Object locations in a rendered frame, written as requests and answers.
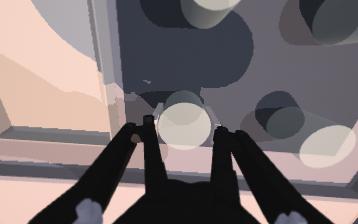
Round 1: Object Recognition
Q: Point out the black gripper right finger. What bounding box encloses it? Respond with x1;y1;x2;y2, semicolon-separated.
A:
205;106;335;224

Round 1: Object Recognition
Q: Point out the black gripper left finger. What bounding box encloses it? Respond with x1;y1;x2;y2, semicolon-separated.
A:
27;103;179;224

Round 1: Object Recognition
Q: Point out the translucent grey cylinder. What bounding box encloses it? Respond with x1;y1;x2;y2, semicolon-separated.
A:
266;107;356;168
312;0;358;46
180;0;241;29
158;90;211;150

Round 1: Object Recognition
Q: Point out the shallow rectangular tray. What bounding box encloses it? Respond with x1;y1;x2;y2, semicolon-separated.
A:
0;0;119;147

